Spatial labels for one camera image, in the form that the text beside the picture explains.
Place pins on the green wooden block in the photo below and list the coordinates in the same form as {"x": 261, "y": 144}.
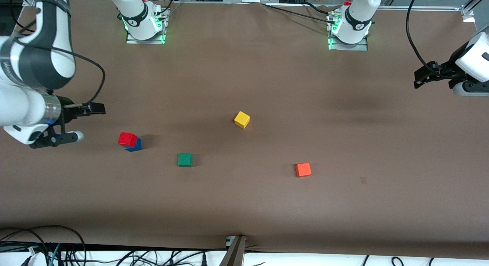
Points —
{"x": 185, "y": 159}

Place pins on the yellow wooden block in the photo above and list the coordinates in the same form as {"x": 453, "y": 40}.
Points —
{"x": 242, "y": 119}

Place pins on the red wooden block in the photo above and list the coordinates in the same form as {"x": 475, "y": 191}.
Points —
{"x": 127, "y": 139}

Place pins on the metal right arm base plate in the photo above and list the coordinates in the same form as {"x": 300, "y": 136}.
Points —
{"x": 145, "y": 41}

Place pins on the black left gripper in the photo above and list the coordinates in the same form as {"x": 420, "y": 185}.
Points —
{"x": 444, "y": 69}

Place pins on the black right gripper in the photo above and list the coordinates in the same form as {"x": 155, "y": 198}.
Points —
{"x": 69, "y": 112}

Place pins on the blue wooden block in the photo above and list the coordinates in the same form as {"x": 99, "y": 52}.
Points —
{"x": 136, "y": 145}

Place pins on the orange wooden block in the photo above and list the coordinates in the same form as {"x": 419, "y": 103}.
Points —
{"x": 303, "y": 169}

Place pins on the aluminium profile bar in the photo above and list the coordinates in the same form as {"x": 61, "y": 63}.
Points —
{"x": 233, "y": 254}

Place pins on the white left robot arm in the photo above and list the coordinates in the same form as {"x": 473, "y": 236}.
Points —
{"x": 355, "y": 13}

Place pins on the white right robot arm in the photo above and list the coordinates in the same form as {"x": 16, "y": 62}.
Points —
{"x": 19, "y": 105}

